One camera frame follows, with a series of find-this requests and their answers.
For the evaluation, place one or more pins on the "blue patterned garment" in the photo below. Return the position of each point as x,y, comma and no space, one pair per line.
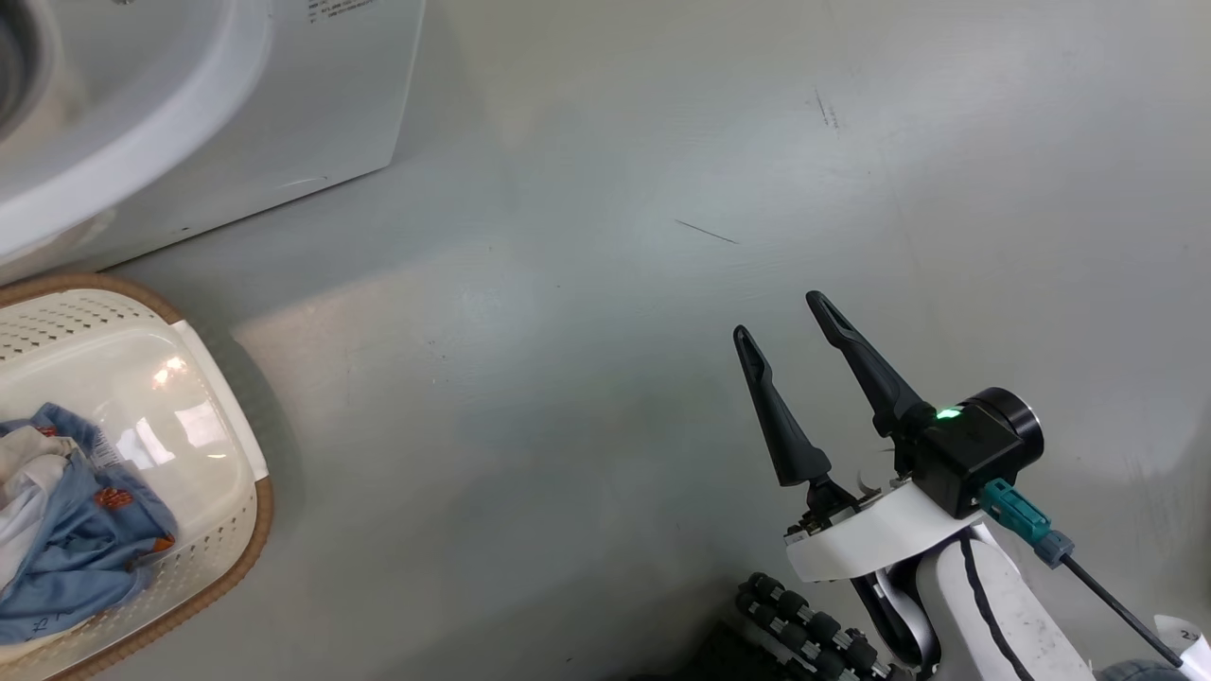
85,549

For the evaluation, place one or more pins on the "white grey garment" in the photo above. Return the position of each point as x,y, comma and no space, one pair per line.
24,501

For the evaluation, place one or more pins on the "grey rubber door gasket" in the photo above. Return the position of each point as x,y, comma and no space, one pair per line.
33,57

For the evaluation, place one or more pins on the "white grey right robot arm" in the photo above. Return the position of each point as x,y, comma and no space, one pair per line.
1022,624

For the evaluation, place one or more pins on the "cream laundry basket brown rim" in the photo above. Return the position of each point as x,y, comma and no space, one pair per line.
208,416

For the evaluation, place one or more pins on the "white front-load washing machine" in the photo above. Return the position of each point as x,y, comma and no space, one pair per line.
236,113

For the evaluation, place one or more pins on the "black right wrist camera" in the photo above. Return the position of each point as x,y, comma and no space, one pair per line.
974,445

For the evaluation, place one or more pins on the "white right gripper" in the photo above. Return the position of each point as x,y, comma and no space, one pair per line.
880,539

